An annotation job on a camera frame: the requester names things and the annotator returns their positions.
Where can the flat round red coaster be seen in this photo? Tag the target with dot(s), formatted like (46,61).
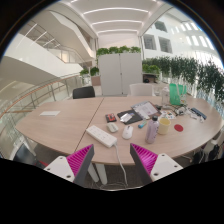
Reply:
(178,128)

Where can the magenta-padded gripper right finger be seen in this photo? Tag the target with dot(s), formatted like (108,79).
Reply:
(146,160)

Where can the white paper sheet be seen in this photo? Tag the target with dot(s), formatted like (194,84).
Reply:
(49,113)

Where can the black notebook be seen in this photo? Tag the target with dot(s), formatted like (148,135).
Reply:
(136,118)

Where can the pale yellow mug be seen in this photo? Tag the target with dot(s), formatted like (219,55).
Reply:
(164,127)

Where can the green hedge plant row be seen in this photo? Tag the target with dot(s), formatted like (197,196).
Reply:
(186,71)

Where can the clear shaker bottle white lid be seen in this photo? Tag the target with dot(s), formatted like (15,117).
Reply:
(165,97)

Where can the printed magazine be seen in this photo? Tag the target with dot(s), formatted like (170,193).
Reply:
(145,109)

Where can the glass railing wooden handrail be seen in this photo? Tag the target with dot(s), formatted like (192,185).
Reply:
(40,93)

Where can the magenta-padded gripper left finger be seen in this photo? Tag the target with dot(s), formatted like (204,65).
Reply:
(79,161)

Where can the white power strip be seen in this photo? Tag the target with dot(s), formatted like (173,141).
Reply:
(100,135)

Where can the ceiling strip lights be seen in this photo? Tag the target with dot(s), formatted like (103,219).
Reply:
(115,21)

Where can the black power adapter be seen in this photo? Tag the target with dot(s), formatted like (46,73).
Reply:
(158,107)

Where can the small grey-white computer mouse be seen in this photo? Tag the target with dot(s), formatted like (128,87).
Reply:
(112,127)

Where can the white computer mouse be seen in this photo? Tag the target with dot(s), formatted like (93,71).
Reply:
(127,132)

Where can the white chair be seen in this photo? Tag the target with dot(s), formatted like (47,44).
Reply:
(141,90)
(213,146)

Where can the planter box with plants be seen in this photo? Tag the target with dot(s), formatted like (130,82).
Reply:
(95,79)

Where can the white cabinet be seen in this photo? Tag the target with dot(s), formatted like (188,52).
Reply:
(120,75)

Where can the purple drink bottle black cap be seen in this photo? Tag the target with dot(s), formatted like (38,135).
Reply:
(152,131)

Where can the black office chair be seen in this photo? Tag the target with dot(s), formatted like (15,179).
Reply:
(26,156)
(83,92)

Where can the colourful sticker sheet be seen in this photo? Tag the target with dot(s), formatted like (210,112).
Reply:
(168,115)

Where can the small black and red box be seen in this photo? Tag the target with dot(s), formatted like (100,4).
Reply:
(110,117)

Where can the white table leg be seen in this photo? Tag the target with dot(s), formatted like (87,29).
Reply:
(101,173)

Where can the green tote bag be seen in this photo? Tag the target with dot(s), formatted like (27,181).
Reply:
(175,95)

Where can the green plants atop cabinet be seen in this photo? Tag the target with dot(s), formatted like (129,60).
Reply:
(113,50)

